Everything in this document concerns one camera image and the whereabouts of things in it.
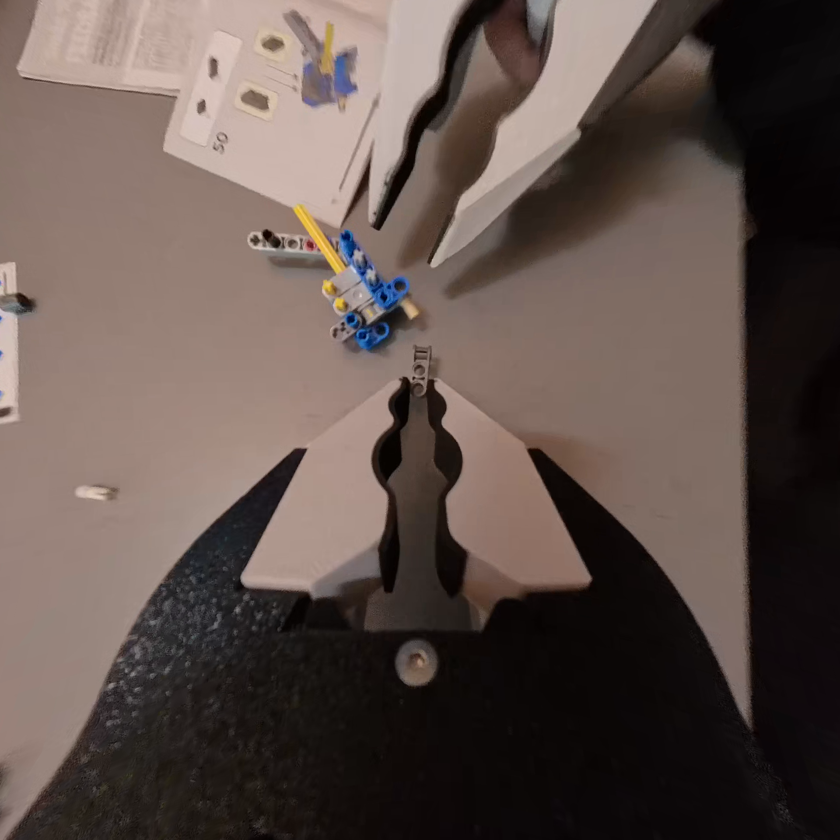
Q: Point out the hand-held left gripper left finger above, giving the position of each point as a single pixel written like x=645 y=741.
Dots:
x=315 y=525

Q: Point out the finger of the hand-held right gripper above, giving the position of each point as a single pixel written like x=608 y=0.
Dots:
x=400 y=79
x=577 y=79

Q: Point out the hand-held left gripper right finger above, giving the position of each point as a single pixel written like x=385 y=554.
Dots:
x=518 y=525

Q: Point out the small dark grey lego connector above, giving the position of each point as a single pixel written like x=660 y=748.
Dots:
x=422 y=367

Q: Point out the blue grey lego sub-assembly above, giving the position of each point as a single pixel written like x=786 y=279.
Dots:
x=358 y=289

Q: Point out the lego instruction booklet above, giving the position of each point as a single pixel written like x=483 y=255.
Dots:
x=275 y=151

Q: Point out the small white lego pin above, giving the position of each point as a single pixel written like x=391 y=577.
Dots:
x=97 y=492

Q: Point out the lego sticker sheet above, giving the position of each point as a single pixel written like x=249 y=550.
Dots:
x=6 y=354

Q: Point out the small dark lego pin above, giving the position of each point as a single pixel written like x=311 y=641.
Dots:
x=16 y=303

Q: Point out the person's right hand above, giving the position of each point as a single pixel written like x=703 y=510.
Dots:
x=515 y=43

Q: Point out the feedback leaflet with minifigure print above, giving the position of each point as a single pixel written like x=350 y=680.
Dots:
x=98 y=46

